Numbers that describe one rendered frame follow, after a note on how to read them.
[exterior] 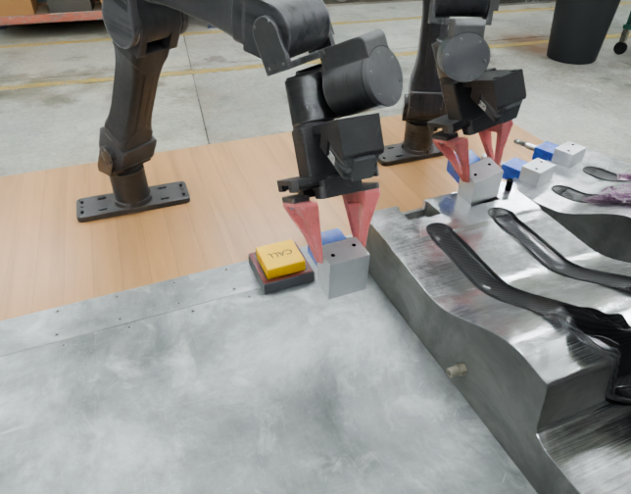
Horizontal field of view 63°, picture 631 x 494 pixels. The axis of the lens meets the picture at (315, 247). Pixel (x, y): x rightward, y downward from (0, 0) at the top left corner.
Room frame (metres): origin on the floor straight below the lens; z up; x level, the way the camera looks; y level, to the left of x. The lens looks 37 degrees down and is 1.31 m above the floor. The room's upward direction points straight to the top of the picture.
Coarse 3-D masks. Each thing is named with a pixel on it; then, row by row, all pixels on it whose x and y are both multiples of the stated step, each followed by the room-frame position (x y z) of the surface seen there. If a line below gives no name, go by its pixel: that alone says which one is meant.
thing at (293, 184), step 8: (296, 128) 0.52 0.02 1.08; (376, 168) 0.50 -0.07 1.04; (296, 176) 0.52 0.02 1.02; (312, 176) 0.47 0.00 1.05; (320, 176) 0.48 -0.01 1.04; (328, 176) 0.48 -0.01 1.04; (336, 176) 0.48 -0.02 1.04; (280, 184) 0.50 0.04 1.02; (288, 184) 0.48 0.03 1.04; (296, 184) 0.46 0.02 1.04; (304, 184) 0.47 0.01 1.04; (312, 184) 0.47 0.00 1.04; (296, 192) 0.46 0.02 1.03
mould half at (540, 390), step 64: (512, 192) 0.70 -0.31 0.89; (384, 256) 0.57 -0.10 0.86; (512, 256) 0.55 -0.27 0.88; (576, 256) 0.55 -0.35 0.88; (448, 320) 0.43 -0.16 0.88; (512, 320) 0.39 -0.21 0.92; (512, 384) 0.33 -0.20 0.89; (576, 384) 0.31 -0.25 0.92; (512, 448) 0.30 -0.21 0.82; (576, 448) 0.28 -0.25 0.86
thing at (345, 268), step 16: (336, 240) 0.50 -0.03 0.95; (352, 240) 0.48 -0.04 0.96; (336, 256) 0.45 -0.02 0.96; (352, 256) 0.45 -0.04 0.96; (368, 256) 0.45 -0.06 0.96; (320, 272) 0.46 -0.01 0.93; (336, 272) 0.44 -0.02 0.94; (352, 272) 0.45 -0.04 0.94; (336, 288) 0.44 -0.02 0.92; (352, 288) 0.45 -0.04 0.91
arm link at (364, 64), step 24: (264, 24) 0.54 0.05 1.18; (264, 48) 0.54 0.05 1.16; (336, 48) 0.51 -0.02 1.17; (360, 48) 0.49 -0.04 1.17; (384, 48) 0.51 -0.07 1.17; (336, 72) 0.50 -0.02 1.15; (360, 72) 0.48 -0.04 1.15; (384, 72) 0.49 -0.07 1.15; (336, 96) 0.49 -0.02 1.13; (360, 96) 0.48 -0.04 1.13; (384, 96) 0.48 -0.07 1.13
